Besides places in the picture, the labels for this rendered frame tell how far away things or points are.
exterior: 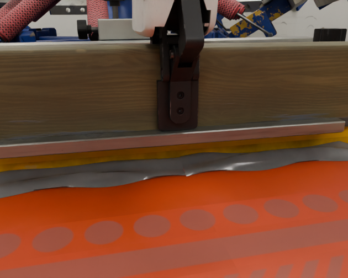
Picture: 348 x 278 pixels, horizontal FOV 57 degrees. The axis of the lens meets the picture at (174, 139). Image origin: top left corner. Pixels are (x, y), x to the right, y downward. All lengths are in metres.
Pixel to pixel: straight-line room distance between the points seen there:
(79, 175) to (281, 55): 0.19
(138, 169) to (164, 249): 0.10
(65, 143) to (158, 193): 0.08
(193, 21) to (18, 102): 0.14
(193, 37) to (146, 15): 0.03
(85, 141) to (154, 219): 0.08
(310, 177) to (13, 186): 0.23
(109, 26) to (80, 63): 0.36
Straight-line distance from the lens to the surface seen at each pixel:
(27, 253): 0.20
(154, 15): 0.21
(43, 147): 0.25
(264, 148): 0.31
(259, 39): 0.62
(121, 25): 0.61
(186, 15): 0.21
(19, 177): 0.28
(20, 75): 0.25
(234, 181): 0.26
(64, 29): 4.49
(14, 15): 0.96
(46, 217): 0.23
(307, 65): 0.30
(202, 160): 0.28
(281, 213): 0.23
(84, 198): 0.24
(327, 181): 0.28
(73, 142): 0.25
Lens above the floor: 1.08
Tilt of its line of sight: 20 degrees down
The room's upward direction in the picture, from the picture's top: 1 degrees counter-clockwise
